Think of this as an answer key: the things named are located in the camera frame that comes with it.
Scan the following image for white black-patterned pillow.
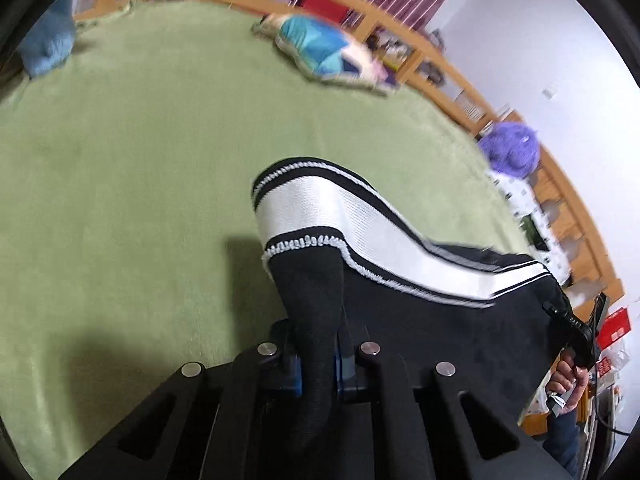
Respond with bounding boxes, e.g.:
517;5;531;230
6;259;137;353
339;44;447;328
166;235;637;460
487;170;572;286

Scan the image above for green bed blanket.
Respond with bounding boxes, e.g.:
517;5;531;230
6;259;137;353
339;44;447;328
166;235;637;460
1;0;527;479

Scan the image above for colourful geometric pillow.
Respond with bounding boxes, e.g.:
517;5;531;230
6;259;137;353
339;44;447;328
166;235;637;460
252;14;399;96

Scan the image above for purple plush toy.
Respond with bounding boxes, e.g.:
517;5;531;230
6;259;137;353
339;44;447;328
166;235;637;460
477;122;540;179

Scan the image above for right hand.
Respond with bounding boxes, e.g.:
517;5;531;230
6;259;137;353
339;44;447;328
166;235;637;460
544;349;589;417

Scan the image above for red box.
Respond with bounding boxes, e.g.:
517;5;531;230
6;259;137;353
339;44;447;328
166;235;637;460
597;308;631;350

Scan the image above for wooden bed frame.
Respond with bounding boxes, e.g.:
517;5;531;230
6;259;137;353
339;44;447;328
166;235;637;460
74;0;626;436

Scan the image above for dark blue sleeve forearm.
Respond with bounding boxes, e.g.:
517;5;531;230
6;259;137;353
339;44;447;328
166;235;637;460
542;411;579;479

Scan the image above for light blue plush blanket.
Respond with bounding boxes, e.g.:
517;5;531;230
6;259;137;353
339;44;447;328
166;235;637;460
17;0;76;78

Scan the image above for black sweatpants with white stripe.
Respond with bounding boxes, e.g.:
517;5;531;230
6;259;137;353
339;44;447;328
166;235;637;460
252;158;572;452

